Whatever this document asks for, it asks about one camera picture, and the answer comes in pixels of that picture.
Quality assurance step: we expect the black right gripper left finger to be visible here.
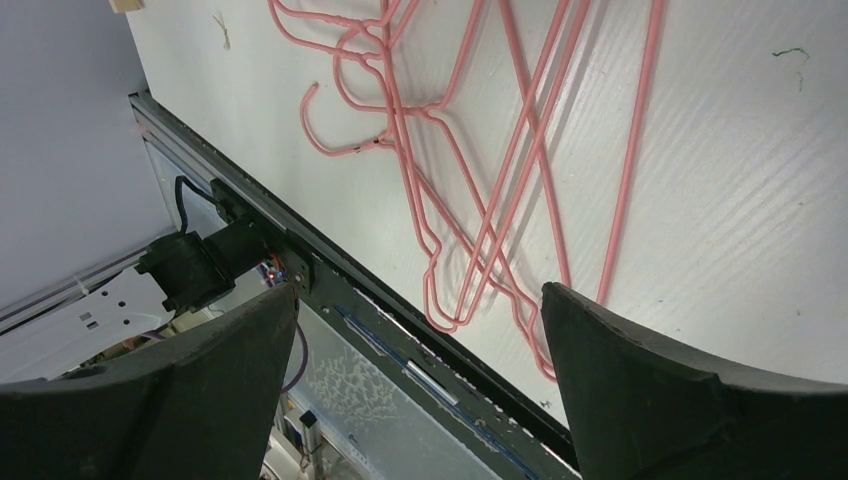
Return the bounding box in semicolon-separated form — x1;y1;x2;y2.
1;285;299;479

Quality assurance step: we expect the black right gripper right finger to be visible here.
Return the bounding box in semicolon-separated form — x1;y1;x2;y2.
541;282;847;479

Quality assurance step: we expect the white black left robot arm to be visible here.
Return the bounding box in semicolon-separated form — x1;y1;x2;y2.
1;221;268;383

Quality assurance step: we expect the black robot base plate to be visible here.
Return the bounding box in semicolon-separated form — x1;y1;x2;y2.
129;92;580;479

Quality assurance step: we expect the pink wire hanger with hook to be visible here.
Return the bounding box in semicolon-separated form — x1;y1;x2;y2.
299;83;556;382

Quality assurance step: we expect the pink wire hanger pile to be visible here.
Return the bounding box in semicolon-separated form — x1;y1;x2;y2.
266;0;666;333

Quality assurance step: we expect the wooden clothes rack frame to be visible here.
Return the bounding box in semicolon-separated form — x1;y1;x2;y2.
108;0;144;14

